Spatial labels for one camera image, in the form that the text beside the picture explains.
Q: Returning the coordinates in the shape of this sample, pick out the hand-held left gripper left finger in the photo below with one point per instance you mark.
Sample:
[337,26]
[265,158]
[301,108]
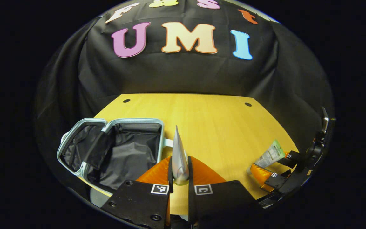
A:
[170,173]

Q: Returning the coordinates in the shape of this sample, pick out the pale blue suitcase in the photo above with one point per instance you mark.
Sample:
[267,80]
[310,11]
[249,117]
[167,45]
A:
[129,152]

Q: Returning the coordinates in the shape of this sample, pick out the black backdrop cloth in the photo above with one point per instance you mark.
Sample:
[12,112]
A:
[186,73]

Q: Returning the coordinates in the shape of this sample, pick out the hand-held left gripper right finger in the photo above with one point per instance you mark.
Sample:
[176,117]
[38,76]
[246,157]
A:
[190,171]

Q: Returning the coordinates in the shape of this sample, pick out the silver skin care tube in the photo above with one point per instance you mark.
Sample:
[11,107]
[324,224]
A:
[179,159]

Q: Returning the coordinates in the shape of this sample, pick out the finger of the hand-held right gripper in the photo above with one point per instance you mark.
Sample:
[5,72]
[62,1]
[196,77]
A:
[275,181]
[292,159]

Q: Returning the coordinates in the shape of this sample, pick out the white green skin care tube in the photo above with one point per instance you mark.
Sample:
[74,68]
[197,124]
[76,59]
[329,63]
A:
[270,156]

